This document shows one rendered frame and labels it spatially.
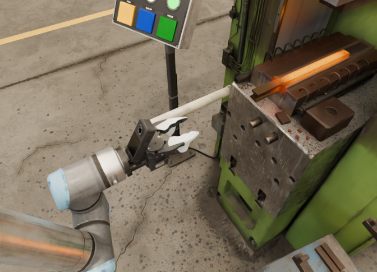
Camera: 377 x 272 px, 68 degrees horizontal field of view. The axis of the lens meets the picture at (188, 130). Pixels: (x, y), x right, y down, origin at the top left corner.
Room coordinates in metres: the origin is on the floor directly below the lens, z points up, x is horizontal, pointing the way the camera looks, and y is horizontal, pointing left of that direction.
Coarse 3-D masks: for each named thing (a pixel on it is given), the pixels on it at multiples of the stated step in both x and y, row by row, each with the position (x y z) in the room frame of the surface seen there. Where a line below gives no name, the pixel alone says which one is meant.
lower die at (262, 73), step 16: (336, 32) 0.98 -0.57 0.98; (304, 48) 0.87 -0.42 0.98; (320, 48) 0.86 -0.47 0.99; (336, 48) 0.86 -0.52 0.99; (368, 48) 0.84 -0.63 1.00; (272, 64) 0.78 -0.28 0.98; (288, 64) 0.77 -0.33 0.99; (304, 64) 0.75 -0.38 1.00; (336, 64) 0.75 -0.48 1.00; (256, 80) 0.74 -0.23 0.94; (304, 80) 0.68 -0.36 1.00; (336, 80) 0.69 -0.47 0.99; (272, 96) 0.67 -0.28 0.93; (288, 96) 0.63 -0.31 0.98; (304, 96) 0.61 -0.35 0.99; (288, 112) 0.61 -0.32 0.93
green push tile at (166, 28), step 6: (162, 18) 0.98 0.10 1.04; (168, 18) 0.97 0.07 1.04; (162, 24) 0.97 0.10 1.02; (168, 24) 0.96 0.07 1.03; (174, 24) 0.95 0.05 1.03; (162, 30) 0.96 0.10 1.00; (168, 30) 0.94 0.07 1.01; (174, 30) 0.94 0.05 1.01; (162, 36) 0.94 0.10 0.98; (168, 36) 0.93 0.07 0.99
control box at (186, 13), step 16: (128, 0) 1.09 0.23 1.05; (144, 0) 1.06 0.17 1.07; (160, 0) 1.03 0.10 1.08; (192, 0) 0.97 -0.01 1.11; (176, 16) 0.97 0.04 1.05; (192, 16) 0.97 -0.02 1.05; (144, 32) 1.00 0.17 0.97; (176, 32) 0.93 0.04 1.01; (192, 32) 0.98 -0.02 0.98; (176, 48) 0.91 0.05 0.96
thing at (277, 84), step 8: (328, 56) 0.79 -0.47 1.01; (336, 56) 0.79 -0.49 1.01; (344, 56) 0.79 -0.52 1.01; (312, 64) 0.74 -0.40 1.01; (320, 64) 0.74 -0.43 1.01; (328, 64) 0.75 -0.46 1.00; (296, 72) 0.70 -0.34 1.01; (304, 72) 0.70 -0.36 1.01; (312, 72) 0.71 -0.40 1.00; (272, 80) 0.66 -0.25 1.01; (280, 80) 0.66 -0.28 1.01; (288, 80) 0.66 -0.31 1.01; (296, 80) 0.68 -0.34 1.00; (256, 88) 0.62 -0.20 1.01; (264, 88) 0.62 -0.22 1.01; (272, 88) 0.62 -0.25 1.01; (280, 88) 0.64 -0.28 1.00; (256, 96) 0.61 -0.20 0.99; (264, 96) 0.61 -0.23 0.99
